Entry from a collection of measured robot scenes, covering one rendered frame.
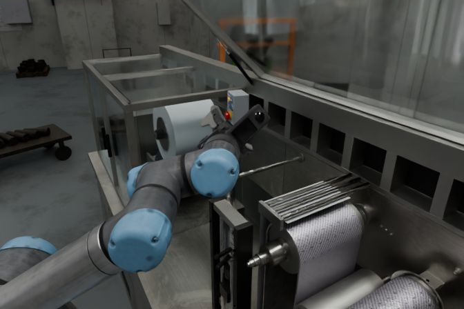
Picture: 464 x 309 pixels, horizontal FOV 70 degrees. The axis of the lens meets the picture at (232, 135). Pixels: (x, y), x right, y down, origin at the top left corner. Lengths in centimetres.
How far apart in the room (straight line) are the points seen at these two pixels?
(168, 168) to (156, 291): 97
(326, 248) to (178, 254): 82
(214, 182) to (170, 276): 103
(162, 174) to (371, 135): 69
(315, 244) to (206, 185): 49
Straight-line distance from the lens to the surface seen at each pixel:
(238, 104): 101
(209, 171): 52
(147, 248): 45
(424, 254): 109
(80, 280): 54
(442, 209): 101
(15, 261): 80
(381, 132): 104
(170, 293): 147
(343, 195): 103
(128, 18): 1180
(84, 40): 1128
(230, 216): 91
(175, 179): 55
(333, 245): 100
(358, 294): 106
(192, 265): 156
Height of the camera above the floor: 198
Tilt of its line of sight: 22 degrees down
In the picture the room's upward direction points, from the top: straight up
